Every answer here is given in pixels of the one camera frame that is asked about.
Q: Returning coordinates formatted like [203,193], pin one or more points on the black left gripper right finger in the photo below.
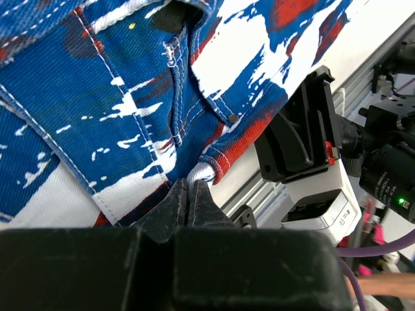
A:
[203,211]

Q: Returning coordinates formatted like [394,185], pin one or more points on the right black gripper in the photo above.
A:
[303,139]

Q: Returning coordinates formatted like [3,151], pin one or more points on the blue white red patterned trousers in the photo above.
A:
[105,104]

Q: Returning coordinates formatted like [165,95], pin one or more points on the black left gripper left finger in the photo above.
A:
[161,223]

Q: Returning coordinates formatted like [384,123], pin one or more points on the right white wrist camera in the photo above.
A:
[325,203]

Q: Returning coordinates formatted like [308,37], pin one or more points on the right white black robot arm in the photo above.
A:
[380,153]

